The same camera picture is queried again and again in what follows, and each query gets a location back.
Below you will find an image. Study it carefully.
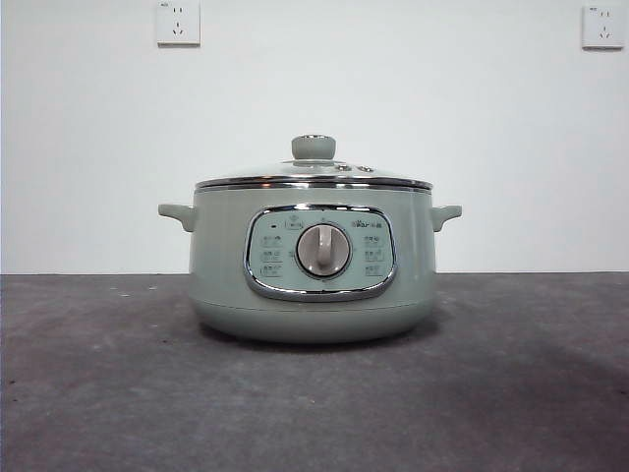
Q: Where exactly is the glass lid with green knob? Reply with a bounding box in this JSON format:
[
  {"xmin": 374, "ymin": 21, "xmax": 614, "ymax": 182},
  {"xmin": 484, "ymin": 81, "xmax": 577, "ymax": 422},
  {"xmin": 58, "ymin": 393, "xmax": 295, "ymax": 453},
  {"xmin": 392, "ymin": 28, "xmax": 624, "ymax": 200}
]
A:
[{"xmin": 195, "ymin": 134, "xmax": 434, "ymax": 192}]

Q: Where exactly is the pale green electric cooking pot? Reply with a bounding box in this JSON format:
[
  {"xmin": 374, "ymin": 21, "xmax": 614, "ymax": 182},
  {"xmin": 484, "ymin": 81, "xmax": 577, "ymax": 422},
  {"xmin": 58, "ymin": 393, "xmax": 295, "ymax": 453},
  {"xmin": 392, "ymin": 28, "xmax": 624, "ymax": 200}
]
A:
[{"xmin": 157, "ymin": 188, "xmax": 463, "ymax": 344}]

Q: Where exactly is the white wall socket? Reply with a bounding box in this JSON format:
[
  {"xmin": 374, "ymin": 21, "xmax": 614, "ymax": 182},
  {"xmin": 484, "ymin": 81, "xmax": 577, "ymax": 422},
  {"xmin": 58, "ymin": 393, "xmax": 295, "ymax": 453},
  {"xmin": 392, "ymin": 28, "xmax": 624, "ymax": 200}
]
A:
[
  {"xmin": 156, "ymin": 0, "xmax": 201, "ymax": 48},
  {"xmin": 582, "ymin": 4, "xmax": 629, "ymax": 50}
]

